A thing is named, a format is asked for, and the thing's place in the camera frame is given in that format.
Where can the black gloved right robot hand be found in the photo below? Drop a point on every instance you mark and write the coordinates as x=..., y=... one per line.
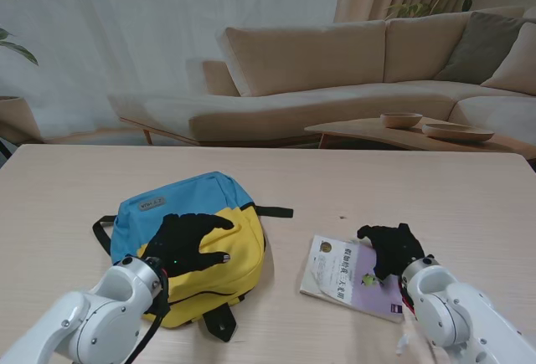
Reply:
x=393, y=251

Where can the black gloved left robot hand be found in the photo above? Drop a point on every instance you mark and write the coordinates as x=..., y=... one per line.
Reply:
x=184, y=242

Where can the blue and yellow backpack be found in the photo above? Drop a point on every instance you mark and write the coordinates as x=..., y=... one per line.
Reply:
x=234, y=255

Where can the purple cover paperback book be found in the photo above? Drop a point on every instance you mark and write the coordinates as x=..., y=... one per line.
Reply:
x=335, y=272

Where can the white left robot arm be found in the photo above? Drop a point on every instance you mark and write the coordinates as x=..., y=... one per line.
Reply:
x=84, y=318

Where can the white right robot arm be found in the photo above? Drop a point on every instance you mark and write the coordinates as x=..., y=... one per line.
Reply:
x=460, y=314

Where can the white paper scrap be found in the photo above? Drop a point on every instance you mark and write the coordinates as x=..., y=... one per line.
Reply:
x=403, y=342

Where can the low wooden coffee table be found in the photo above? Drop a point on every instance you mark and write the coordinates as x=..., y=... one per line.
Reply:
x=360, y=131

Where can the small deep wooden bowl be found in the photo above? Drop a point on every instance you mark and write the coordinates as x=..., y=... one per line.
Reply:
x=401, y=120

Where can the wide shallow wooden bowl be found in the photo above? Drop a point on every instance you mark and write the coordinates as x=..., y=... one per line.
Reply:
x=456, y=133

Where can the beige plant pot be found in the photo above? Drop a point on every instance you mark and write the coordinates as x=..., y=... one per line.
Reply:
x=17, y=119

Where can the beige sectional sofa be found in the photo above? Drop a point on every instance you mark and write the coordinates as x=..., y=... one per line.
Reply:
x=305, y=58

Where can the white sheer curtain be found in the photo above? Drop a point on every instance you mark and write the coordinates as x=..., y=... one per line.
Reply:
x=146, y=25

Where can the grey sofa cushion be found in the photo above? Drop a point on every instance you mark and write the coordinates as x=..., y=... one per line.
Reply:
x=477, y=46

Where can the beige sofa cushion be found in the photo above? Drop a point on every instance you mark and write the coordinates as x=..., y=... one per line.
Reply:
x=519, y=67

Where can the dark green leaf plant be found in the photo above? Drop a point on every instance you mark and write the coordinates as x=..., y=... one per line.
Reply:
x=19, y=50

